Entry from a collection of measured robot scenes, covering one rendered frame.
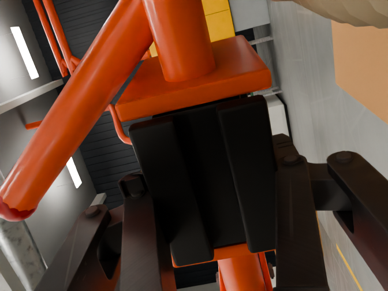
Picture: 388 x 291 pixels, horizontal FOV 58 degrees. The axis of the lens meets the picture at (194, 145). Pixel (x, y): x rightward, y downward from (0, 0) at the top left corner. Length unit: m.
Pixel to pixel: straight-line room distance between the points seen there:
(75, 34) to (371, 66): 11.05
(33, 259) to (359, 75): 6.34
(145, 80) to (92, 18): 10.93
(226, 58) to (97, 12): 10.86
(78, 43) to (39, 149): 11.09
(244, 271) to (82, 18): 11.05
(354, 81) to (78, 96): 0.25
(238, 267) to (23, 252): 6.24
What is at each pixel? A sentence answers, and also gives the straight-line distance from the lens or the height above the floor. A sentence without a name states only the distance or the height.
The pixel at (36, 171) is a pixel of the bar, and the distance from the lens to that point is 0.19.
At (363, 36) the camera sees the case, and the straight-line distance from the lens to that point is 0.32.
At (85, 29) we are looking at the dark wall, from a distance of 11.17.
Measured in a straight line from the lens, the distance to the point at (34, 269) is 6.57.
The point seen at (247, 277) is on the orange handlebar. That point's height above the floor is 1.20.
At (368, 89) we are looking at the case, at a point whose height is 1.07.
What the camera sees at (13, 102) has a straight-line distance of 9.04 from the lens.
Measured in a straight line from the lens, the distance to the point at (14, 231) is 6.25.
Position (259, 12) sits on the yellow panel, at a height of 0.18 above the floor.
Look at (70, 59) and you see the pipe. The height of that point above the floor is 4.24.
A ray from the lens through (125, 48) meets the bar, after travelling 0.16.
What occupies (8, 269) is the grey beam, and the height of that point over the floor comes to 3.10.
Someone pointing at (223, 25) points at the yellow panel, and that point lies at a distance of 7.35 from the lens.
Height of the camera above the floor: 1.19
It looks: 7 degrees up
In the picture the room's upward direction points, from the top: 103 degrees counter-clockwise
